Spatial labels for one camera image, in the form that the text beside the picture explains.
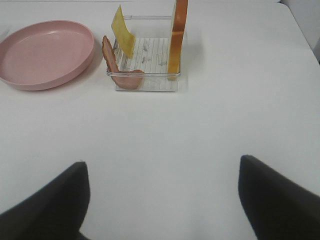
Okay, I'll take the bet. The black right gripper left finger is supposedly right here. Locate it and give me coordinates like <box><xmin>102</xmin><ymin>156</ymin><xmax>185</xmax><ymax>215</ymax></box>
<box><xmin>0</xmin><ymin>161</ymin><xmax>90</xmax><ymax>240</ymax></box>

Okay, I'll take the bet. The pink round plate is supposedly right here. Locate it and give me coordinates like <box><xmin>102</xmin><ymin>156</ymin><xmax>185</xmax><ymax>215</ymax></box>
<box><xmin>0</xmin><ymin>20</ymin><xmax>95</xmax><ymax>91</ymax></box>

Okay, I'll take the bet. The yellow cheese slice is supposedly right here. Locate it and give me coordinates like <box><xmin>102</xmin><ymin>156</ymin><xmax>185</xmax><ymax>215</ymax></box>
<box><xmin>111</xmin><ymin>5</ymin><xmax>136</xmax><ymax>59</ymax></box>

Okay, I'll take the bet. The clear right plastic tray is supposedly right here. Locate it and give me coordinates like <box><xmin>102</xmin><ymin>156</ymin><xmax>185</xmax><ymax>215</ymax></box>
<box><xmin>106</xmin><ymin>15</ymin><xmax>181</xmax><ymax>92</ymax></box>

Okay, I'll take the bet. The upright bread slice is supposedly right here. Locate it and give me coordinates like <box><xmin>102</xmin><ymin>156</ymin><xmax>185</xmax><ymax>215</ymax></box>
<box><xmin>167</xmin><ymin>0</ymin><xmax>188</xmax><ymax>81</ymax></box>

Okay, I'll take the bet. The bacon strip from tray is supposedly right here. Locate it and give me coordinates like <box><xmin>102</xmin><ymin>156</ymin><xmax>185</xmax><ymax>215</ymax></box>
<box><xmin>102</xmin><ymin>35</ymin><xmax>145</xmax><ymax>90</ymax></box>

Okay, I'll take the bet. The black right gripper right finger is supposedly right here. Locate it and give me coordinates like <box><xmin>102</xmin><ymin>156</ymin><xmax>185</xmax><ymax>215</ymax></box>
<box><xmin>238</xmin><ymin>155</ymin><xmax>320</xmax><ymax>240</ymax></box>

